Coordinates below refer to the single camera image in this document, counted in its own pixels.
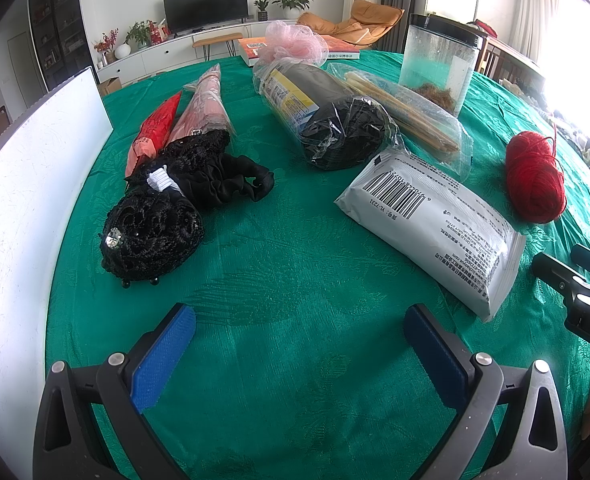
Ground red flower arrangement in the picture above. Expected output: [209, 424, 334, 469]
[93, 29, 120, 66]

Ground black television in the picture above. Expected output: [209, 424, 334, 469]
[163, 0, 251, 33]

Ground bushy green potted plant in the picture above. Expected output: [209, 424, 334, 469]
[125, 21, 153, 51]

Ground dark fabric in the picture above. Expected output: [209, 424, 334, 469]
[252, 57, 406, 171]

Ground large potted plant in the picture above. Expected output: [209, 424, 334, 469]
[270, 0, 315, 20]

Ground red packet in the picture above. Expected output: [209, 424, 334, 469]
[124, 91, 183, 178]

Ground red cloth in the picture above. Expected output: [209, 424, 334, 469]
[468, 19, 498, 38]

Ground bag of wooden sticks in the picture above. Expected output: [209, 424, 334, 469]
[325, 62, 473, 168]

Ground pink patterned packet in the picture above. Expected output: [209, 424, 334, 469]
[165, 63, 237, 148]

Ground white television cabinet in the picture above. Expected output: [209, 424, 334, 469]
[95, 19, 301, 81]

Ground white cardboard box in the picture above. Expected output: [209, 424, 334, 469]
[0, 66, 114, 441]

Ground orange lounge chair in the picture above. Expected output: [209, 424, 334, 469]
[296, 0, 406, 51]

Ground white sheer curtain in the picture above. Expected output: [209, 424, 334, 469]
[510, 0, 583, 56]

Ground green tablecloth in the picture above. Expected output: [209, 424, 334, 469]
[45, 49, 590, 480]

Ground dark display cabinet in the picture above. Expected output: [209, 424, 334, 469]
[27, 0, 98, 93]

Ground white plastic packet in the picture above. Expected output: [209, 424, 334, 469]
[334, 149, 527, 323]

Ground red yarn ball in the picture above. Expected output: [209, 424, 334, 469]
[505, 121, 568, 223]

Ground clear jar with black lid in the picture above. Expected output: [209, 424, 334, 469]
[398, 12, 485, 118]

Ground black scrunchie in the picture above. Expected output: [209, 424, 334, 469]
[195, 154, 276, 212]

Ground cluttered items pile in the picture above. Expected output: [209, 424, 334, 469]
[550, 105, 590, 196]

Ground black lace hair net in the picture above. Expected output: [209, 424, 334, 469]
[99, 130, 233, 290]

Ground wooden railing crib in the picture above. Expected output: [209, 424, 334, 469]
[475, 20, 548, 91]

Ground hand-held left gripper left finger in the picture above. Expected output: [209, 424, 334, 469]
[32, 302, 198, 480]

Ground orange book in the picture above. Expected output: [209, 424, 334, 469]
[237, 35, 363, 67]

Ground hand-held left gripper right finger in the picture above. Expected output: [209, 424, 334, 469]
[404, 304, 568, 480]

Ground pink mesh bath sponge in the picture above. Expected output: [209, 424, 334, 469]
[261, 21, 328, 66]

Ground red gift box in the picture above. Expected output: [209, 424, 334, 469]
[147, 20, 171, 45]

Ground wooden bench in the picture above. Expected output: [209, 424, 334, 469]
[192, 32, 244, 61]

